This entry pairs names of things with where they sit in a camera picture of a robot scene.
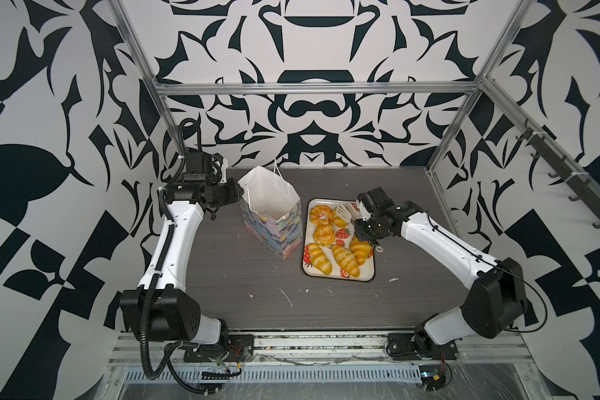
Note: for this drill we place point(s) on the ring-shaped bread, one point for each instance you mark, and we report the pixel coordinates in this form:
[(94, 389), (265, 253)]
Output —
[(321, 215)]

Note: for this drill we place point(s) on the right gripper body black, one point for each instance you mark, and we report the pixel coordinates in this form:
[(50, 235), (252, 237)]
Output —
[(368, 228)]

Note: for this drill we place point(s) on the small croissant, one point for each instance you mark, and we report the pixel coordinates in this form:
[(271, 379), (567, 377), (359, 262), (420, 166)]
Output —
[(339, 222)]

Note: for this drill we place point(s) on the small circuit board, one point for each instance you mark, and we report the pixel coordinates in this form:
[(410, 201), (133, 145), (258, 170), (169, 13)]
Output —
[(434, 379)]

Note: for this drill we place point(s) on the round bread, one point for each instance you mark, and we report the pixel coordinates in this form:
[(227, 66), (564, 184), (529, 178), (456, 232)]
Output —
[(324, 235)]

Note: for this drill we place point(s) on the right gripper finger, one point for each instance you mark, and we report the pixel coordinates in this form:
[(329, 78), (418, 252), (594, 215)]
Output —
[(353, 209), (346, 213)]

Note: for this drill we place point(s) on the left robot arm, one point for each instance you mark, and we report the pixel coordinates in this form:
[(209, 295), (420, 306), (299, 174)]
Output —
[(159, 309)]

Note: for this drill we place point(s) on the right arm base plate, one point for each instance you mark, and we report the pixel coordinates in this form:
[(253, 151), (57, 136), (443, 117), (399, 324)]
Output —
[(405, 346)]

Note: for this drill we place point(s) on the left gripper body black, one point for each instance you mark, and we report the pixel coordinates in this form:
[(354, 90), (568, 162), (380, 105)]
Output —
[(223, 196)]

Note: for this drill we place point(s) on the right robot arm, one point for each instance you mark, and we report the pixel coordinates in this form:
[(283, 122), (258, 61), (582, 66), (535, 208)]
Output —
[(496, 288)]

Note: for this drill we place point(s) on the white floral paper bag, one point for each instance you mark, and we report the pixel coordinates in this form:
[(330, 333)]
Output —
[(272, 210)]

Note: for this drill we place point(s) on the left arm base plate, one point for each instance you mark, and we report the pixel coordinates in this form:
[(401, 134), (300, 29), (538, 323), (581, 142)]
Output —
[(233, 349)]

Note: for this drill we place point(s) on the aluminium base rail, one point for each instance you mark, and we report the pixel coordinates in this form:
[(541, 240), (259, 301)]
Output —
[(305, 347)]

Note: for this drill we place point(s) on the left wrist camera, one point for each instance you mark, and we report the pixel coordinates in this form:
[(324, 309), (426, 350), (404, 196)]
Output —
[(219, 169)]

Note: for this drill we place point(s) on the white strawberry tray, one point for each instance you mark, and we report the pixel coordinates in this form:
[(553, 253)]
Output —
[(343, 238)]

